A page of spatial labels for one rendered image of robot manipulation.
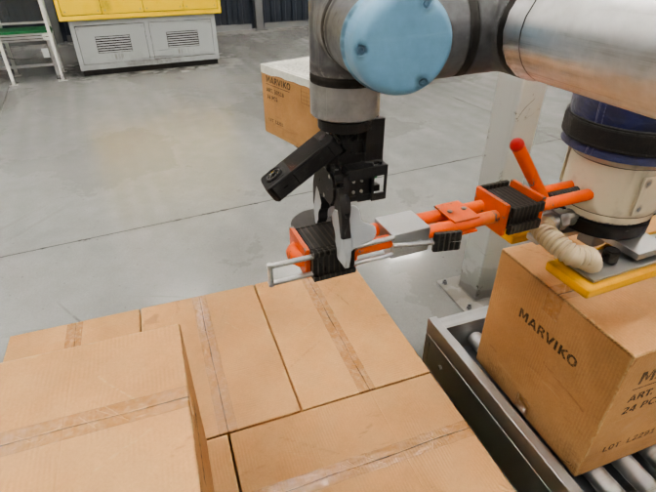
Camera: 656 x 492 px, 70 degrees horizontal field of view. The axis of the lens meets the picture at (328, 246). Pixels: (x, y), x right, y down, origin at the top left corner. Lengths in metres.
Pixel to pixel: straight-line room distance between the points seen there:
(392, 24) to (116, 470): 0.71
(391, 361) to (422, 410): 0.19
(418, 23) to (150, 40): 7.54
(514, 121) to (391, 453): 1.45
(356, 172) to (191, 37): 7.44
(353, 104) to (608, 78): 0.29
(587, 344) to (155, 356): 0.88
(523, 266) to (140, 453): 0.91
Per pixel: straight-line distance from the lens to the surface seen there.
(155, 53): 7.97
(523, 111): 2.18
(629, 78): 0.38
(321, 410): 1.35
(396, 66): 0.45
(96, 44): 7.89
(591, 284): 0.94
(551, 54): 0.44
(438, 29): 0.46
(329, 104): 0.59
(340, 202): 0.62
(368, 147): 0.65
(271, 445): 1.29
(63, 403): 0.96
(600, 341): 1.12
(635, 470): 1.44
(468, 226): 0.81
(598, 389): 1.18
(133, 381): 0.95
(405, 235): 0.74
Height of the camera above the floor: 1.61
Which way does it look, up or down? 33 degrees down
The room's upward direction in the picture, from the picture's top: straight up
